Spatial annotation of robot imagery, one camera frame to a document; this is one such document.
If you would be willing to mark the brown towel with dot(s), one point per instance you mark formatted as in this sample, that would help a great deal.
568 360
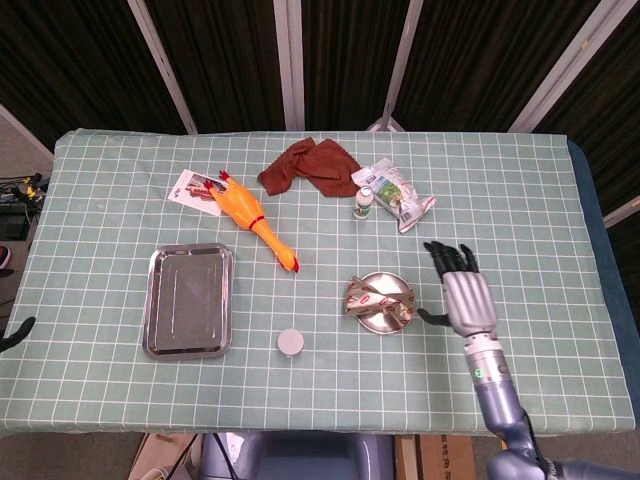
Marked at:
320 167

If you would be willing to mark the rectangular steel tray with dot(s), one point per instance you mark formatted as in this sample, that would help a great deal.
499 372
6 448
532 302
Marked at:
187 305

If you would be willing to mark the red shoe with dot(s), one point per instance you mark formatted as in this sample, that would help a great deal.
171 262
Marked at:
4 256

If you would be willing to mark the plain cardboard box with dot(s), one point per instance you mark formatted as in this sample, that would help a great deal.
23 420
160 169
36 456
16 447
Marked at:
160 457

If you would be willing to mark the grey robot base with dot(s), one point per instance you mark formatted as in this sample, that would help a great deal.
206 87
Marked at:
300 457

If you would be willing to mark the round steel plate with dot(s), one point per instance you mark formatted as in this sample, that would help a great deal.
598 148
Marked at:
387 285

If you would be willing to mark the yellow rubber chicken toy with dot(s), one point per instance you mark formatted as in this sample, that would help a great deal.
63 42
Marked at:
240 205

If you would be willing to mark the white printed card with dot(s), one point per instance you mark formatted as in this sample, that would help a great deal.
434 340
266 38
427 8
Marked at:
190 192

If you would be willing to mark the white milk drink bottle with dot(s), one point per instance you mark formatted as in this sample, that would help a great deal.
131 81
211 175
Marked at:
363 204

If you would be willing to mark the green checked tablecloth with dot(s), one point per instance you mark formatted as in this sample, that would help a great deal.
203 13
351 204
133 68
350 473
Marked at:
310 395

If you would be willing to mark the cardboard box with print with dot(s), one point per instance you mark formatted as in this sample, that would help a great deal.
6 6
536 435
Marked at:
445 460

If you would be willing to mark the dark folding screen white frame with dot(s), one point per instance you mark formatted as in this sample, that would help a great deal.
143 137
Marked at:
225 60

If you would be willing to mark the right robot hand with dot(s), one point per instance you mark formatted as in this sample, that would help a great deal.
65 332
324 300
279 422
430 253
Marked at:
467 300

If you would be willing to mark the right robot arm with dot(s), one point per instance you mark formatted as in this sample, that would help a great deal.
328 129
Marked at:
495 390

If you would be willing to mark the snack wrapper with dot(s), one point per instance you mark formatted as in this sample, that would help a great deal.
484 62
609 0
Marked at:
370 302

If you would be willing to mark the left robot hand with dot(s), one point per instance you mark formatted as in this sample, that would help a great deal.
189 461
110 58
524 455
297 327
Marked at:
17 332

